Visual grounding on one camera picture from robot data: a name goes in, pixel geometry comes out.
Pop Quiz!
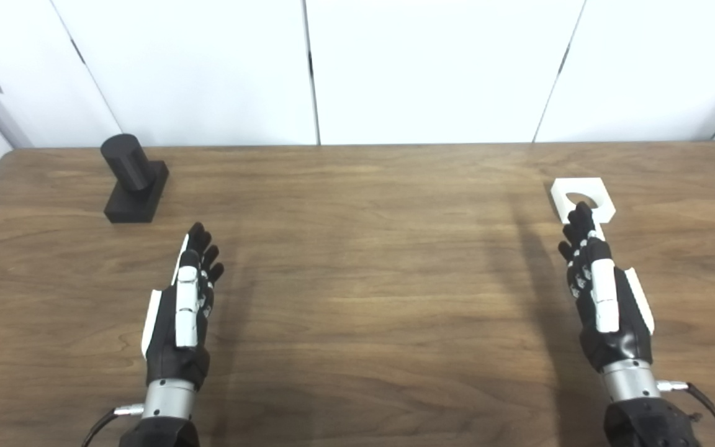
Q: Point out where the white square piece with hole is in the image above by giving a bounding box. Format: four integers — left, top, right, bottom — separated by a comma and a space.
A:
549, 178, 617, 225

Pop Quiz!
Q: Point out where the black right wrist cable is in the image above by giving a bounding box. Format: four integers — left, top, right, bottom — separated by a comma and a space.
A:
657, 380, 715, 447

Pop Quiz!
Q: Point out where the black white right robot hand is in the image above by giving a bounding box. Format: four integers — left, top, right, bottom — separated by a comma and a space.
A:
557, 201, 655, 374

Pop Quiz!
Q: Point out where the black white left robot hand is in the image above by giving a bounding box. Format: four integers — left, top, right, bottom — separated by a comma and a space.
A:
141, 222, 225, 392

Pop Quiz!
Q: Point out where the black cylinder peg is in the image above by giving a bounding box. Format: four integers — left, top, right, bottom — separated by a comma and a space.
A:
100, 133, 170, 224

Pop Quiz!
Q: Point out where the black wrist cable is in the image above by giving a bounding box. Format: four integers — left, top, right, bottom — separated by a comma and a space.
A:
657, 380, 715, 447
81, 404, 145, 447

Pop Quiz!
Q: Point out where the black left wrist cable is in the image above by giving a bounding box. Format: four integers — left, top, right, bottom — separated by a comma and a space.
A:
81, 404, 145, 447

